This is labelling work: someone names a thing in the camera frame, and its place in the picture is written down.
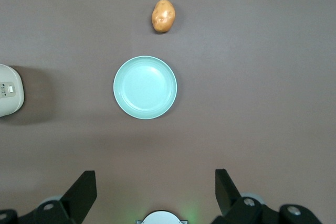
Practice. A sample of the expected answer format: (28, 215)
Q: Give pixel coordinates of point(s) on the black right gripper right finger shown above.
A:
(228, 200)

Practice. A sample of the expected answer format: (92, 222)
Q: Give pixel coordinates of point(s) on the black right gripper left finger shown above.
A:
(76, 200)

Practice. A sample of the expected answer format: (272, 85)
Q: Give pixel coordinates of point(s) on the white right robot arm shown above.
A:
(161, 218)

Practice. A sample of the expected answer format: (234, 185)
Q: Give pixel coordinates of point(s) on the brown table cloth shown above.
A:
(249, 82)

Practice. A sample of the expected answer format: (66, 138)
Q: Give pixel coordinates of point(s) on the light green round plate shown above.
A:
(145, 87)

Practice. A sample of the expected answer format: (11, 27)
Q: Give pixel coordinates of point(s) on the brown potato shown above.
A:
(163, 16)

